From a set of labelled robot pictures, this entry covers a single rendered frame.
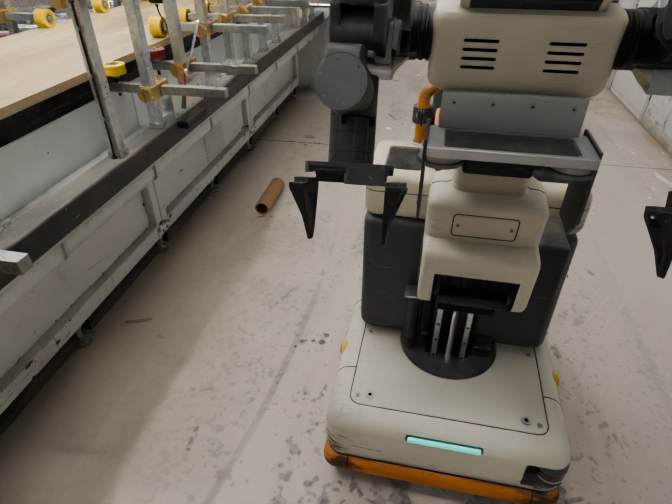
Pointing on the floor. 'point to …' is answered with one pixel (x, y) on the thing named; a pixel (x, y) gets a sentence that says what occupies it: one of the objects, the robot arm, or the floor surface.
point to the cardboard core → (269, 196)
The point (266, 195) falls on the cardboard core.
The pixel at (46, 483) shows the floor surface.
